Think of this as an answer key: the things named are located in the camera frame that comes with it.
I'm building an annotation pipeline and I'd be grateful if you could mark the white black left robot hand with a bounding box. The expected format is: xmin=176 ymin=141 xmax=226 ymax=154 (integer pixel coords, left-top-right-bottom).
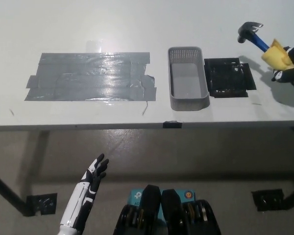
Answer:
xmin=59 ymin=153 xmax=110 ymax=232

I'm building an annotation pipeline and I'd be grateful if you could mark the blue hammer with yellow wrap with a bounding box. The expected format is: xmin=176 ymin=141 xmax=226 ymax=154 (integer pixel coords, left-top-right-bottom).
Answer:
xmin=236 ymin=21 xmax=294 ymax=99

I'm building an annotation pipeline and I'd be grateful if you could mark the black tape patch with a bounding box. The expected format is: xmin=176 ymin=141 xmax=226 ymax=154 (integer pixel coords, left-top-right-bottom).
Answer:
xmin=203 ymin=57 xmax=257 ymax=98

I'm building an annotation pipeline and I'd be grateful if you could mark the small black tape strip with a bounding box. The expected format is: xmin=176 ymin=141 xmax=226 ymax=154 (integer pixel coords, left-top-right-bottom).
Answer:
xmin=163 ymin=120 xmax=182 ymax=129

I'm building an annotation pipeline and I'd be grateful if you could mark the grey perforated plastic basket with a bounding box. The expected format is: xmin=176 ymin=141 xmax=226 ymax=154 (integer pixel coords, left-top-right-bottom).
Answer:
xmin=167 ymin=46 xmax=210 ymax=111

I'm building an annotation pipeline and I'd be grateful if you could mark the grey duct tape patch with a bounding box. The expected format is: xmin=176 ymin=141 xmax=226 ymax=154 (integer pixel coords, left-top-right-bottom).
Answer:
xmin=23 ymin=51 xmax=157 ymax=102

